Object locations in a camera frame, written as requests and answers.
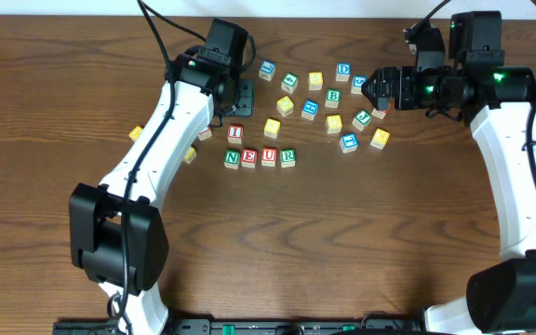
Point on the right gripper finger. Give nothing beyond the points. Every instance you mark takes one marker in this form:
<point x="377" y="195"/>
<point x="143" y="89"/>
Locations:
<point x="379" y="102"/>
<point x="370" y="85"/>

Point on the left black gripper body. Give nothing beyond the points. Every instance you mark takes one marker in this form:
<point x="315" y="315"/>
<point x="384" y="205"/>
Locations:
<point x="244" y="98"/>

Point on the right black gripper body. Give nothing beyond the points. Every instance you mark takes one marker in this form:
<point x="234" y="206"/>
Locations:
<point x="394" y="88"/>

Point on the green N block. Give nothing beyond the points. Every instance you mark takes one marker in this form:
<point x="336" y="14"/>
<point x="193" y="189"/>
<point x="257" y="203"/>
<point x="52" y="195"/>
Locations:
<point x="232" y="159"/>

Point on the red E block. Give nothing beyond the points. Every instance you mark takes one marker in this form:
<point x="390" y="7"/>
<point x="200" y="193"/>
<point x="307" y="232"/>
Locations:
<point x="249" y="158"/>

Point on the red U block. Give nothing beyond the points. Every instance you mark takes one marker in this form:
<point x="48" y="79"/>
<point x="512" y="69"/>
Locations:
<point x="269" y="157"/>

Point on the green R block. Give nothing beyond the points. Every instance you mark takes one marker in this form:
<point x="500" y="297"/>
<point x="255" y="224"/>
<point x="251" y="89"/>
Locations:
<point x="288" y="158"/>

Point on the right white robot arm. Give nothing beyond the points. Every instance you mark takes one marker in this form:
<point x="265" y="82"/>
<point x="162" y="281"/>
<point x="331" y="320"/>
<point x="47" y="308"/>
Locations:
<point x="495" y="103"/>

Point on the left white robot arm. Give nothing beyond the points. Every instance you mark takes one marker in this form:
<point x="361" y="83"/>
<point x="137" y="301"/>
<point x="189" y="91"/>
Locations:
<point x="117" y="235"/>

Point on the red block under gripper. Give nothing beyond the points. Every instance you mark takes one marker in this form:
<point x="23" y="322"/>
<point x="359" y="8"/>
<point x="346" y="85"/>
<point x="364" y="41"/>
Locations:
<point x="380" y="113"/>

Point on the blue 5 block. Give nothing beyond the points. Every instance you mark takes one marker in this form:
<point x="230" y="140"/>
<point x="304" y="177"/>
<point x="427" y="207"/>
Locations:
<point x="357" y="83"/>

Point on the green J block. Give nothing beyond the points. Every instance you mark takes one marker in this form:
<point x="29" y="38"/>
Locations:
<point x="361" y="120"/>

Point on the blue D block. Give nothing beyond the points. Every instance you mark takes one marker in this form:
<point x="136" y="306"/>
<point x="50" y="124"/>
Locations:
<point x="343" y="72"/>

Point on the red I block centre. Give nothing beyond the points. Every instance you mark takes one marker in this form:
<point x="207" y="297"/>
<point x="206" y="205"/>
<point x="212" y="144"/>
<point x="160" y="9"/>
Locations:
<point x="235" y="134"/>

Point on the red i block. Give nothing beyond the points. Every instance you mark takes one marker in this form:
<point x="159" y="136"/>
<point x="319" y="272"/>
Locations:
<point x="205" y="134"/>
<point x="235" y="134"/>

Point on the yellow M block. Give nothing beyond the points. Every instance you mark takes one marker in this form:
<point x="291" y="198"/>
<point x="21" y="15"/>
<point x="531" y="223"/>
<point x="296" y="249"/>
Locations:
<point x="380" y="138"/>

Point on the green B block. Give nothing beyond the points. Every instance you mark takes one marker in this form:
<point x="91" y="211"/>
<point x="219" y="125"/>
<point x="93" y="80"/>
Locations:
<point x="333" y="98"/>

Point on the blue L block right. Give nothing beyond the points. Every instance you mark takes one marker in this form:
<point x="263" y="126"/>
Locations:
<point x="267" y="70"/>

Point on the yellow S block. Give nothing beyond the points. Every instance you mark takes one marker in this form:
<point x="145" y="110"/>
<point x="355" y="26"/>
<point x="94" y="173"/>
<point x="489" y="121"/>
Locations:
<point x="272" y="128"/>

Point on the yellow O block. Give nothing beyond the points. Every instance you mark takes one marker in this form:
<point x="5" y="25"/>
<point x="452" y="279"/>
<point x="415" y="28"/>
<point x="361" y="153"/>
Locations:
<point x="285" y="106"/>

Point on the red I block left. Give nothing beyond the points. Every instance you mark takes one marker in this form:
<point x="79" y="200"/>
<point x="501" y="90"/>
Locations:
<point x="205" y="134"/>

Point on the yellow block centre right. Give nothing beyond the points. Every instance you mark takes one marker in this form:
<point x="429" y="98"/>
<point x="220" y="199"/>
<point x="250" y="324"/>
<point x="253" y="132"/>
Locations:
<point x="334" y="124"/>

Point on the green 4 block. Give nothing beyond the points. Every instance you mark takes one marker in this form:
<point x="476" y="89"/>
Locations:
<point x="290" y="82"/>

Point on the blue T block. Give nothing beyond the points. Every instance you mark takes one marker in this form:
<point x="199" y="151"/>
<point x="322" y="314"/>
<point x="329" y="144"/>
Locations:
<point x="348" y="143"/>

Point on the yellow block top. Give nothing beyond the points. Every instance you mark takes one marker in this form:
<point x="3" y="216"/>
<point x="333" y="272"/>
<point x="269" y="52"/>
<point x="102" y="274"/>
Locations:
<point x="315" y="81"/>

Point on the blue H block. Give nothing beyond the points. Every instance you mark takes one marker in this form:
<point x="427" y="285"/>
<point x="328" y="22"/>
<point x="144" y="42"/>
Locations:
<point x="309" y="110"/>

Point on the yellow Q block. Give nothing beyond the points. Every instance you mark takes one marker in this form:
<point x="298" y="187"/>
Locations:
<point x="190" y="155"/>

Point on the yellow K block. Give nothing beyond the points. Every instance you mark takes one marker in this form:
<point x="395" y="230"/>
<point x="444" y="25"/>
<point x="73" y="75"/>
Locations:
<point x="135" y="133"/>

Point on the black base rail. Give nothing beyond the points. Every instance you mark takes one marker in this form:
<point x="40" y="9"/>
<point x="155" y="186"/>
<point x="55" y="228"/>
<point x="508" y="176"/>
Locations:
<point x="374" y="325"/>

